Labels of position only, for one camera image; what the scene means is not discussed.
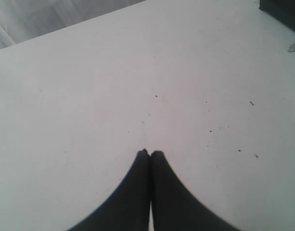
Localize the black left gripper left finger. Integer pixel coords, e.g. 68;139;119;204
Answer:
70;149;151;231

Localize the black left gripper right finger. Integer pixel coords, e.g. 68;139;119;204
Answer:
150;151;237;231

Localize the white backdrop curtain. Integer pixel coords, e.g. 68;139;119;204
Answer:
0;0;138;49

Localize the black two-tier metal rack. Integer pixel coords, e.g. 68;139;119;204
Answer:
259;0;295;32

